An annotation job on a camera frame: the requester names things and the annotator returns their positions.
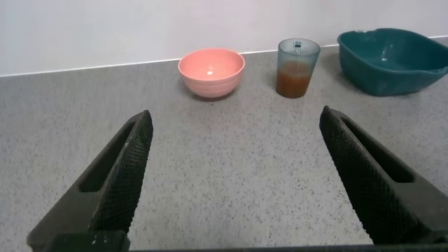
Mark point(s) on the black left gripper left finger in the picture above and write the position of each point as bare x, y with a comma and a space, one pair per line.
119, 182

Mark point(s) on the orange brown liquid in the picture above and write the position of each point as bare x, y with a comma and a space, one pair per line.
293, 82

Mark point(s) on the teal plastic basin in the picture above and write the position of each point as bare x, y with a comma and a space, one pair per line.
392, 66

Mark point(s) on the pink ribbed bowl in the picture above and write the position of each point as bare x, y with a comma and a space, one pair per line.
211, 78

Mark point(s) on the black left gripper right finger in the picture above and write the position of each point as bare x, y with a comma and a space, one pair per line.
364, 182

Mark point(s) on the translucent blue ribbed cup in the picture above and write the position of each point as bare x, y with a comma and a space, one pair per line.
297, 52

